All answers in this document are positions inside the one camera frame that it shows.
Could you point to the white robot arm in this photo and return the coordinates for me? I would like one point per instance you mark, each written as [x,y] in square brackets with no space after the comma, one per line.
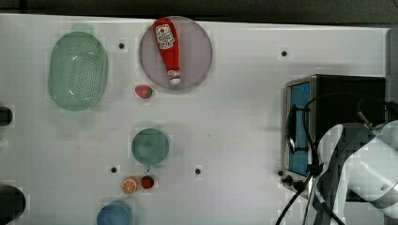
[358,159]

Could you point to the black toaster oven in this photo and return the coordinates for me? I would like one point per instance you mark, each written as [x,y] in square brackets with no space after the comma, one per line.
[315,104]

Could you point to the grey round plate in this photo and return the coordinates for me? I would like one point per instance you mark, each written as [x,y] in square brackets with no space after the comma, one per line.
[195,55]

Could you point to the pink toy strawberry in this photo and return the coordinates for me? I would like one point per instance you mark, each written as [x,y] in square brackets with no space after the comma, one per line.
[143,91]

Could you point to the red ketchup bottle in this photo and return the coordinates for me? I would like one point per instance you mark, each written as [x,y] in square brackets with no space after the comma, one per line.
[168,46]

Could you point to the red toy strawberry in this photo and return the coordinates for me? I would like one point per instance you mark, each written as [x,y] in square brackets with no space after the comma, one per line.
[147,182]

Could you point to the orange toy slice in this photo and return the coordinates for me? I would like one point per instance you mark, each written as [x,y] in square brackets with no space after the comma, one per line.
[129,185]

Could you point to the green perforated colander basket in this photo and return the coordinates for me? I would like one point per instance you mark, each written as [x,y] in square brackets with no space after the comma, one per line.
[78,70]

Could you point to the blue cup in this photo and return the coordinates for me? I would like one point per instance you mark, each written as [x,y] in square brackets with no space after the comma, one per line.
[114,213]

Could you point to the black round cup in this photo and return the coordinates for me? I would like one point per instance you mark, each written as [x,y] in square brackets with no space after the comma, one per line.
[6,116]

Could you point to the dark grey round container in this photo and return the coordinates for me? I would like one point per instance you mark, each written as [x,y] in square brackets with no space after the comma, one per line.
[12,204]

